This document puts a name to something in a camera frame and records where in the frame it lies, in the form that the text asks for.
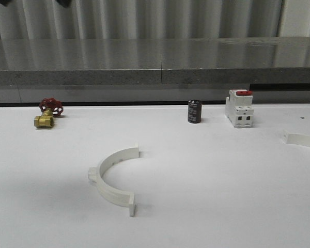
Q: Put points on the brass valve red handwheel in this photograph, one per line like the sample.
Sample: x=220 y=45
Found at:
x=50 y=108

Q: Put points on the white circuit breaker red switch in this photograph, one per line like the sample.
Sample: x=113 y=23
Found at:
x=238 y=108

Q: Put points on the black cylindrical capacitor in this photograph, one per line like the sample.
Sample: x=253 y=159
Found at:
x=194 y=111

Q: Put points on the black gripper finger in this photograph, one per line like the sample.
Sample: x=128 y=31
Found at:
x=64 y=3
x=5 y=2

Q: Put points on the white half pipe clamp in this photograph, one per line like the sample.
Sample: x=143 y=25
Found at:
x=111 y=194
x=296 y=139

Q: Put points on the grey stone countertop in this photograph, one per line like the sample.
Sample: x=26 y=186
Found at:
x=186 y=62

